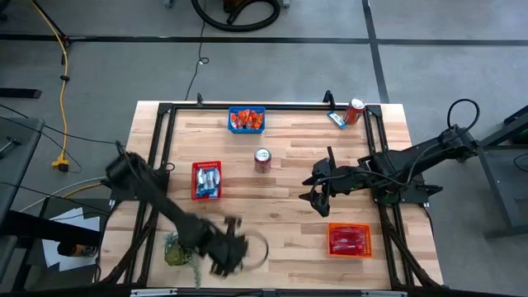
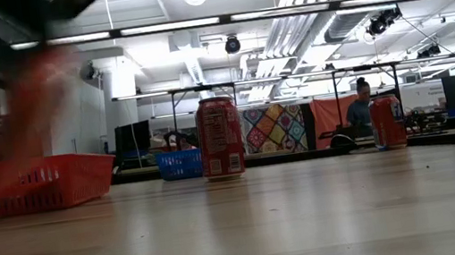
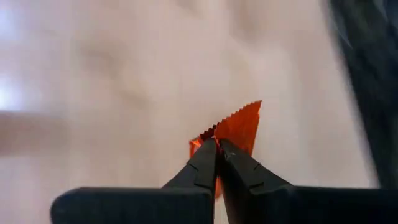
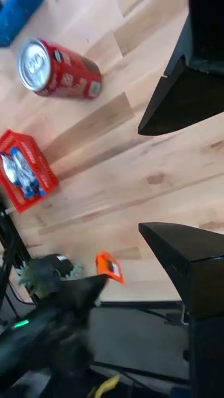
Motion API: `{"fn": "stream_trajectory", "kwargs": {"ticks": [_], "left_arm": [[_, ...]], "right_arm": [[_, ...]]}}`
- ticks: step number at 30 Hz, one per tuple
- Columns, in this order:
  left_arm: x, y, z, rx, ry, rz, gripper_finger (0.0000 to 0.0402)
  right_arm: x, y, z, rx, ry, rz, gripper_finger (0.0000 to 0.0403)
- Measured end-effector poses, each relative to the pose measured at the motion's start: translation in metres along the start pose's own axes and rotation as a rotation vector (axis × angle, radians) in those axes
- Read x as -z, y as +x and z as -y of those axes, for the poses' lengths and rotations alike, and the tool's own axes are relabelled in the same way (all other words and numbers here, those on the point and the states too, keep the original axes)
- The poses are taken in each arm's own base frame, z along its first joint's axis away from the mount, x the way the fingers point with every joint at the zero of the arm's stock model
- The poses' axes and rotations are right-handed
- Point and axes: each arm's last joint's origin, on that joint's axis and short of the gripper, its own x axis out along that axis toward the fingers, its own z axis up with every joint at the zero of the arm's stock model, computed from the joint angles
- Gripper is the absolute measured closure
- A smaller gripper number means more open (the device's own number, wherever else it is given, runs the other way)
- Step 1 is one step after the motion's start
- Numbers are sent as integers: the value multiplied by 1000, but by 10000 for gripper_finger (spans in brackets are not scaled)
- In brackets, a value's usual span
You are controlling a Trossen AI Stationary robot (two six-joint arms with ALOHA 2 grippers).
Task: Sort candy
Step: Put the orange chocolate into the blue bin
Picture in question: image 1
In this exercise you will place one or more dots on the green potted succulent plant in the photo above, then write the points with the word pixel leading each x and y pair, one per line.
pixel 173 255

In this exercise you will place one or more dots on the red Twizzlers candy pack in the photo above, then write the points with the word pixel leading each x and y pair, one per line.
pixel 348 249
pixel 348 232
pixel 348 240

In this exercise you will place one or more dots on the red plastic basket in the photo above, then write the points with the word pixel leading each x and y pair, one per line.
pixel 206 163

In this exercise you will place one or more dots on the black frame clamp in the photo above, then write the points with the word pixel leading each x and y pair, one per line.
pixel 328 99
pixel 199 99

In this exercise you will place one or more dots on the flat black floor bar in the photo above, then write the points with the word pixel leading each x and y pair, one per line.
pixel 20 93

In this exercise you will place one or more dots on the orange plastic basket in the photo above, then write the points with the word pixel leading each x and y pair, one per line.
pixel 350 224

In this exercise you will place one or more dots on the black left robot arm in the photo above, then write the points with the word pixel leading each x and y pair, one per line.
pixel 165 206

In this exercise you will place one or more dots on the grey side table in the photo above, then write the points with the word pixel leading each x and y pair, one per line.
pixel 16 165

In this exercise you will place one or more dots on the blue white Almond Joy bar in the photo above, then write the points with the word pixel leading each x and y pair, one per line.
pixel 211 181
pixel 206 183
pixel 217 179
pixel 336 119
pixel 200 181

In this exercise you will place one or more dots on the orange black hand tool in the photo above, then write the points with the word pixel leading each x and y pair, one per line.
pixel 76 250

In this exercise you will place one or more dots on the blue plastic basket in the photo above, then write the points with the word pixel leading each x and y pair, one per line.
pixel 246 131

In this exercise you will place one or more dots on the red Coca-Cola can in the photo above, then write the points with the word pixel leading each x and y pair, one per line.
pixel 354 113
pixel 262 163

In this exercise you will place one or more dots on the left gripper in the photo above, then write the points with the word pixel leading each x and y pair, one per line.
pixel 222 251

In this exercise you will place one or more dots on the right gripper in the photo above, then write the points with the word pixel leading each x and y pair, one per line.
pixel 350 179

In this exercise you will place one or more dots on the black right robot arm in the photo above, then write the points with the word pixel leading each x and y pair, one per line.
pixel 412 158

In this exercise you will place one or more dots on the white paper sheets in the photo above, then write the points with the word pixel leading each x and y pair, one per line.
pixel 82 222

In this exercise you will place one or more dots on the black metal stand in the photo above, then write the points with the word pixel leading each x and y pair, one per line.
pixel 499 181

